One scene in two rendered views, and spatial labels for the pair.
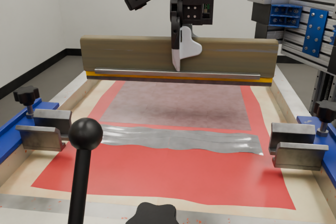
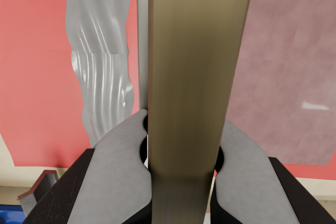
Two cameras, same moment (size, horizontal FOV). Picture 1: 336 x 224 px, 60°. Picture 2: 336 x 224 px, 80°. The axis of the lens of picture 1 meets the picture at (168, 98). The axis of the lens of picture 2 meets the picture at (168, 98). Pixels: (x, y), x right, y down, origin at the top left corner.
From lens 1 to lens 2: 0.61 m
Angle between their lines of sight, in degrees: 71
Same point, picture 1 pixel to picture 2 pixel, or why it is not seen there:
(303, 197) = (33, 174)
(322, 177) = not seen: hidden behind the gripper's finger
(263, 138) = not seen: hidden behind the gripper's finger
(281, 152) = (32, 189)
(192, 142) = (90, 87)
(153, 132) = (107, 20)
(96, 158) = not seen: outside the picture
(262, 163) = (75, 156)
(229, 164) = (61, 125)
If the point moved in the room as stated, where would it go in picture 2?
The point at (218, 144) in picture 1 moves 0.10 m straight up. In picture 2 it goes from (91, 119) to (56, 176)
